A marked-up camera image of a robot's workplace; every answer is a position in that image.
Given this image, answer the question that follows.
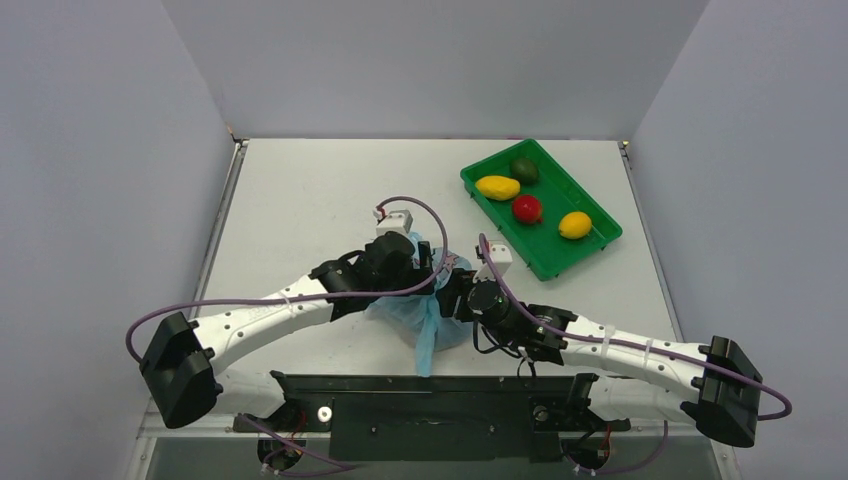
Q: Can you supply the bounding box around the aluminium frame rail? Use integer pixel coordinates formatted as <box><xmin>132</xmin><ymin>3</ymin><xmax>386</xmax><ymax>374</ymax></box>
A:
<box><xmin>137</xmin><ymin>389</ymin><xmax>735</xmax><ymax>440</ymax></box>

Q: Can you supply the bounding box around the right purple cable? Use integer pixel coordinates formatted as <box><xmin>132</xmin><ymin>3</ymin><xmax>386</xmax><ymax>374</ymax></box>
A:
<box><xmin>478</xmin><ymin>233</ymin><xmax>794</xmax><ymax>476</ymax></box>

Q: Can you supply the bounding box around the dark green fake avocado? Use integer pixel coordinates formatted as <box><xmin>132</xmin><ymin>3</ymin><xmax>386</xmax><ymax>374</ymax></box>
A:
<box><xmin>509</xmin><ymin>157</ymin><xmax>539</xmax><ymax>185</ymax></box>

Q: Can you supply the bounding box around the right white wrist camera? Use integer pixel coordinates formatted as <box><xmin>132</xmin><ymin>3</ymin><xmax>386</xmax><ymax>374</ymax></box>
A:
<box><xmin>473</xmin><ymin>241</ymin><xmax>513</xmax><ymax>283</ymax></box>

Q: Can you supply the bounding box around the green plastic tray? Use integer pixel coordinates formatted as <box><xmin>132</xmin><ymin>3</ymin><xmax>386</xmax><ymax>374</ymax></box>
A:
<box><xmin>460</xmin><ymin>139</ymin><xmax>623</xmax><ymax>281</ymax></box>

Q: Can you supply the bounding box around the light blue plastic bag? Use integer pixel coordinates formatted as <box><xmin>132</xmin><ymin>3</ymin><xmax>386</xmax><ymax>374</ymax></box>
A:
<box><xmin>367</xmin><ymin>231</ymin><xmax>475</xmax><ymax>379</ymax></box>

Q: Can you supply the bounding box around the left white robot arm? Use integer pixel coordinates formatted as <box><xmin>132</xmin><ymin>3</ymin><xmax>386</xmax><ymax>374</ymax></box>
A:
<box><xmin>140</xmin><ymin>232</ymin><xmax>443</xmax><ymax>430</ymax></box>

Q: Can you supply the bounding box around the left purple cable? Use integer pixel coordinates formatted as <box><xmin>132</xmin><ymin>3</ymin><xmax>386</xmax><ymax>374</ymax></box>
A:
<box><xmin>125</xmin><ymin>195</ymin><xmax>450</xmax><ymax>478</ymax></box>

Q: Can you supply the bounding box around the purple cable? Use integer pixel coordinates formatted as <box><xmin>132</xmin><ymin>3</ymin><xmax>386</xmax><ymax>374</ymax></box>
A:
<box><xmin>125</xmin><ymin>195</ymin><xmax>450</xmax><ymax>478</ymax></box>
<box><xmin>478</xmin><ymin>233</ymin><xmax>794</xmax><ymax>476</ymax></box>

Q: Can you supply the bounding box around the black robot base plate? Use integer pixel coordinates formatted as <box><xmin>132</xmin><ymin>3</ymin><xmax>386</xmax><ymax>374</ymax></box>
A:
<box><xmin>238</xmin><ymin>372</ymin><xmax>616</xmax><ymax>462</ymax></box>

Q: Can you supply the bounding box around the red fake apple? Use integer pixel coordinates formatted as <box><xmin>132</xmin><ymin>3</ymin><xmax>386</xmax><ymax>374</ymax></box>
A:
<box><xmin>511</xmin><ymin>194</ymin><xmax>543</xmax><ymax>225</ymax></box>

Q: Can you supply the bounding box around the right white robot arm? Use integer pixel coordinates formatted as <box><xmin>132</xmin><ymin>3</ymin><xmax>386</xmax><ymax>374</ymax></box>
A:
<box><xmin>436</xmin><ymin>271</ymin><xmax>763</xmax><ymax>448</ymax></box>

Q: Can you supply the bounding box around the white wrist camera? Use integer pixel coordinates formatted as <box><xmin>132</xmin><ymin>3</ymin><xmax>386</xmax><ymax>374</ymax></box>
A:
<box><xmin>375</xmin><ymin>210</ymin><xmax>413</xmax><ymax>236</ymax></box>
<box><xmin>473</xmin><ymin>241</ymin><xmax>513</xmax><ymax>283</ymax></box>

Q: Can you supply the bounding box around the yellow fake mango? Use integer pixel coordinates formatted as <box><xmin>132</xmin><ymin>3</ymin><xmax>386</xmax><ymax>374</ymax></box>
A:
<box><xmin>474</xmin><ymin>175</ymin><xmax>521</xmax><ymax>201</ymax></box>

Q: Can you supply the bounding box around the yellow fake lemon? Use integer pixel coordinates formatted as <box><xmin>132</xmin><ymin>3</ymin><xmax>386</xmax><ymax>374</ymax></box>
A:
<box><xmin>558</xmin><ymin>211</ymin><xmax>593</xmax><ymax>240</ymax></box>

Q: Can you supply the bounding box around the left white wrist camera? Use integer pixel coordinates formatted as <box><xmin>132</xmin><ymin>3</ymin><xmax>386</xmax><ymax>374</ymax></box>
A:
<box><xmin>375</xmin><ymin>210</ymin><xmax>413</xmax><ymax>236</ymax></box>

